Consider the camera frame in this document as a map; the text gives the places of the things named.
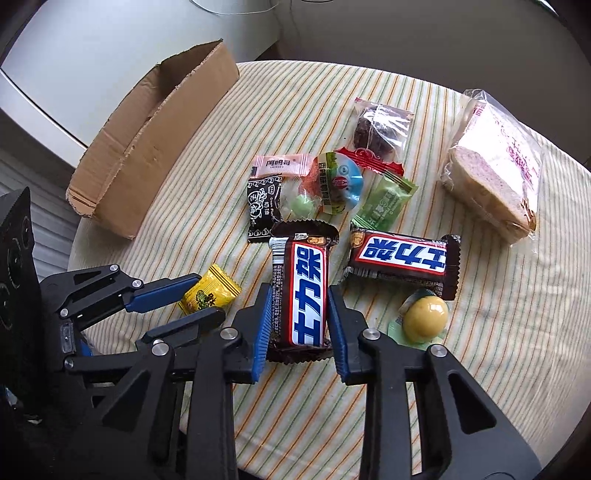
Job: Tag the green snack packet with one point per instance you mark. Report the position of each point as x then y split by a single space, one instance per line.
383 203

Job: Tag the yellow ball candy green wrapper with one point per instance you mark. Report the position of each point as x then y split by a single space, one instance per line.
425 316

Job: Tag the yellow candy packet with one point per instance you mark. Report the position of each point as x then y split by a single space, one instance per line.
210 288

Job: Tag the black candy packet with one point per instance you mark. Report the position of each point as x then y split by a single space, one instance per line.
261 207

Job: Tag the brown cake clear wrapper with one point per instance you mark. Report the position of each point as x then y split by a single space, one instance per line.
374 131

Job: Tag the cardboard box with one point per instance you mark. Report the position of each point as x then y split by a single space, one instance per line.
152 152

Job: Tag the sliced bread bag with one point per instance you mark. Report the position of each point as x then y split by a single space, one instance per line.
489 184

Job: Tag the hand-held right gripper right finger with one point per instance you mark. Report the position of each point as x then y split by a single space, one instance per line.
339 337

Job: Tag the red candy packet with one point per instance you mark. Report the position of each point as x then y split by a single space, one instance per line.
339 182

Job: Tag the green ball candy clear wrapper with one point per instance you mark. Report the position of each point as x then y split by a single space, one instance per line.
302 205

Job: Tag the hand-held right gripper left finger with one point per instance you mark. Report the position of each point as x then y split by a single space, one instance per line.
261 332

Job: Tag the white appliance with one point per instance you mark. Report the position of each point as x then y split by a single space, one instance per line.
92 55

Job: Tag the pink candy packet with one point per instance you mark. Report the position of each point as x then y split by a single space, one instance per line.
281 165

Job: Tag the striped tablecloth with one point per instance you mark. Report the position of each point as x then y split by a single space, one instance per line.
286 115

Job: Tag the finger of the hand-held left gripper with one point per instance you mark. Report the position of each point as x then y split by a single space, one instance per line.
194 323
161 290

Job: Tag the brown chocolate bar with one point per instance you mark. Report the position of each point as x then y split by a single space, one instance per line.
401 254
304 286

